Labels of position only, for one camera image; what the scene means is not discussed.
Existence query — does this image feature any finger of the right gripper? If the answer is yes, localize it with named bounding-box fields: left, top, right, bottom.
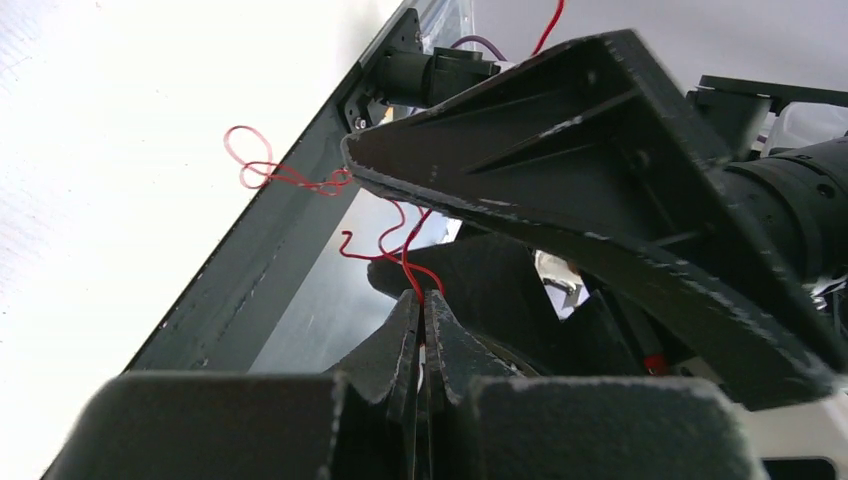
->
left=341, top=29, right=736, bottom=251

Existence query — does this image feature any aluminium frame rail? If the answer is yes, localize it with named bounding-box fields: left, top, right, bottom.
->
left=400, top=0, right=475, bottom=53

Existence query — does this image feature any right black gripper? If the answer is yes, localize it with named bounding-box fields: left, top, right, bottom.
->
left=362, top=76, right=847, bottom=410

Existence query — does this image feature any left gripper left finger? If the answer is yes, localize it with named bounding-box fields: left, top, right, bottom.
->
left=47, top=291, right=419, bottom=479

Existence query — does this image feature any red wire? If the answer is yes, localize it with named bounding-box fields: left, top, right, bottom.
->
left=223, top=0, right=566, bottom=303

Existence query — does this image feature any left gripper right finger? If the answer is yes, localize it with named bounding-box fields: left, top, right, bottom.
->
left=424, top=291, right=762, bottom=479

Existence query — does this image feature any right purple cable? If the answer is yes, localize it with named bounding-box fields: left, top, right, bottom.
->
left=450, top=34, right=508, bottom=62

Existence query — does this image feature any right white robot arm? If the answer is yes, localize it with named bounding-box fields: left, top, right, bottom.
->
left=338, top=30, right=847, bottom=479

